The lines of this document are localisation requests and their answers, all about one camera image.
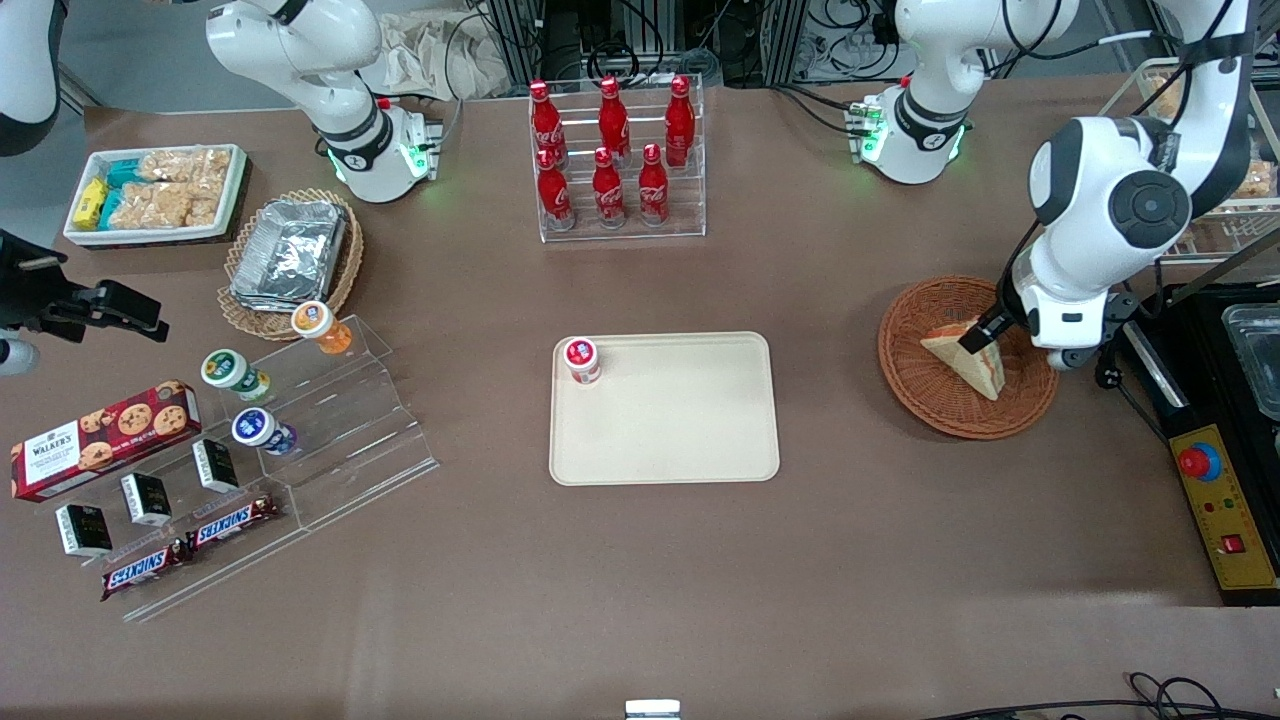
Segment rice cracker snack pack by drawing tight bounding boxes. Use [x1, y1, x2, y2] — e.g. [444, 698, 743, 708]
[135, 148, 233, 187]
[110, 180, 223, 229]

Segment clear glass container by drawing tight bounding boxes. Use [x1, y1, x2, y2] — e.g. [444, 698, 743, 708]
[1222, 303, 1280, 421]

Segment red cola bottle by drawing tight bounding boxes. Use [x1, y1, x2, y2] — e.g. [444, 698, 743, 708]
[529, 80, 566, 166]
[638, 143, 671, 227]
[665, 76, 696, 166]
[536, 148, 576, 233]
[597, 76, 631, 166]
[592, 147, 627, 229]

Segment green-lid yogurt cup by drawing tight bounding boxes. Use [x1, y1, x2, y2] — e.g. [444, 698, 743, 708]
[201, 348, 273, 403]

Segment blue-lid yogurt cup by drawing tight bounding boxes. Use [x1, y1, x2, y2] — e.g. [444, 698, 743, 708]
[232, 408, 297, 456]

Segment Snickers chocolate bar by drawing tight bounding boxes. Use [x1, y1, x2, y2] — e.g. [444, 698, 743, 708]
[100, 540, 193, 602]
[186, 494, 281, 552]

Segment clear acrylic stepped display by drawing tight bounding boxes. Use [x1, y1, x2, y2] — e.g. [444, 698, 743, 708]
[35, 315, 439, 623]

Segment light wicker basket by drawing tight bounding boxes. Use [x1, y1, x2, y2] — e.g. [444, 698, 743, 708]
[217, 188, 364, 342]

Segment white wire rack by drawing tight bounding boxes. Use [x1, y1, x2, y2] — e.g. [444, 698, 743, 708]
[1100, 57, 1280, 265]

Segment black power cable with plug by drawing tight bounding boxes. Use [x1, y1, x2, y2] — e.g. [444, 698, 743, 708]
[1092, 290, 1171, 441]

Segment aluminium frame equipment rack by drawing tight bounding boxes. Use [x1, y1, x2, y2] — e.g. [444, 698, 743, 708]
[485, 0, 901, 89]

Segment yellow snack pack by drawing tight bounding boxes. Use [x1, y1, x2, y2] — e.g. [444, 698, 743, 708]
[74, 178, 109, 231]

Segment stacked aluminium foil containers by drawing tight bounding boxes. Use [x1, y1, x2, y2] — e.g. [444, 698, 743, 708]
[230, 199, 348, 311]

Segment brown wicker basket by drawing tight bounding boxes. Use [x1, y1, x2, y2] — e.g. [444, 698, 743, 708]
[878, 276, 1059, 441]

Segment red-lid yogurt cup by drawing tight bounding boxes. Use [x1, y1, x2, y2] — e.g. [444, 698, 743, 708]
[563, 337, 603, 386]

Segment yellow emergency stop box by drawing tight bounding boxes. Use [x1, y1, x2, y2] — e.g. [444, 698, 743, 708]
[1168, 425, 1279, 591]

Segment black countertop appliance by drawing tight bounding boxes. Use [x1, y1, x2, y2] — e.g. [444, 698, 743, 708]
[1122, 282, 1280, 426]

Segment orange-lid yogurt cup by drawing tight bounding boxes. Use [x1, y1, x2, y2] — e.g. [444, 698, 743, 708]
[291, 301, 353, 356]

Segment red Walkers cookie box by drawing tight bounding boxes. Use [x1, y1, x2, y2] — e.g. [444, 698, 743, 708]
[10, 380, 203, 503]

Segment beige cloth bag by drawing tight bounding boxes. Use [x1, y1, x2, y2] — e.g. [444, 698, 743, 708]
[360, 12, 511, 101]

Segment silver metal bar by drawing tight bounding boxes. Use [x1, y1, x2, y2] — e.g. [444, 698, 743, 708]
[1165, 228, 1280, 306]

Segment white rectangular snack tray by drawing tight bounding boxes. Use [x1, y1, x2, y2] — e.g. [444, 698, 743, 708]
[63, 144, 248, 247]

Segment clear acrylic bottle rack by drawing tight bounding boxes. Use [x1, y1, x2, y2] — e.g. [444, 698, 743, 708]
[528, 72, 707, 244]

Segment beige plastic tray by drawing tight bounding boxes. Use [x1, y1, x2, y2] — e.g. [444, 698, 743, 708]
[549, 331, 780, 487]

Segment black floor cable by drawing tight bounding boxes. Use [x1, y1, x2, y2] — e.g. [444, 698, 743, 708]
[920, 672, 1280, 720]

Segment triangular sandwich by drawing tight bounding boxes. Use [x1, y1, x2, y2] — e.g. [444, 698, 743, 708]
[920, 318, 1006, 401]

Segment small black box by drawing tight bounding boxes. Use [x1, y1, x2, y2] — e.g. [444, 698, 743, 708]
[192, 438, 240, 493]
[55, 503, 114, 558]
[120, 472, 173, 527]

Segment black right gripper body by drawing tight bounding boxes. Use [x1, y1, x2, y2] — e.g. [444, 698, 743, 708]
[0, 230, 101, 336]

